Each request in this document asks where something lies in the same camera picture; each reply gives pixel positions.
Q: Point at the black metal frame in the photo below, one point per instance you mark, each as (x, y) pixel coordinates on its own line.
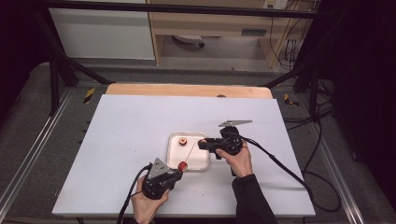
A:
(174, 8)

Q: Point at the person's left hand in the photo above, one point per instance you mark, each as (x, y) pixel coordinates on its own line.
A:
(144, 208)

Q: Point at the light wooden table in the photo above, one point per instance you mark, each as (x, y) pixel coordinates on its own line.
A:
(186, 90)

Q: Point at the office chair base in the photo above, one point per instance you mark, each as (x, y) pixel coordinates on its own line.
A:
(188, 39)

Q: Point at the white cabinet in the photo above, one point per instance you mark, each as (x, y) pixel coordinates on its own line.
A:
(99, 34)

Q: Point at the white power socket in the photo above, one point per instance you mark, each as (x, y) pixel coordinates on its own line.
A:
(275, 3)

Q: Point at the yellow black tape strip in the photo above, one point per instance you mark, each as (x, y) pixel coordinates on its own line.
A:
(290, 100)
(89, 95)

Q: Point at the person's right hand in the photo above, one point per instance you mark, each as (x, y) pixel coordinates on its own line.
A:
(241, 163)

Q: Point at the white board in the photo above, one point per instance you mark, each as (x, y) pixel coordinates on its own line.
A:
(124, 124)

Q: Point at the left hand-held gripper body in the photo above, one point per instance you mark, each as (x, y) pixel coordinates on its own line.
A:
(158, 169)

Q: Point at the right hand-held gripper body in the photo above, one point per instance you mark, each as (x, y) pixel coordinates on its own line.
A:
(232, 141)

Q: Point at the aluminium rail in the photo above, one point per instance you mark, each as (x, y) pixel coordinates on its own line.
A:
(339, 177)
(37, 140)

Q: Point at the wooden desk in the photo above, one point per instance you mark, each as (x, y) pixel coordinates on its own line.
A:
(211, 23)

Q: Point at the dark curtain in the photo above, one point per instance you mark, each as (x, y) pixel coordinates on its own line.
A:
(15, 46)
(364, 77)

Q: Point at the white square tray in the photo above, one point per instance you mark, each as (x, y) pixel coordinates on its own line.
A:
(179, 154)

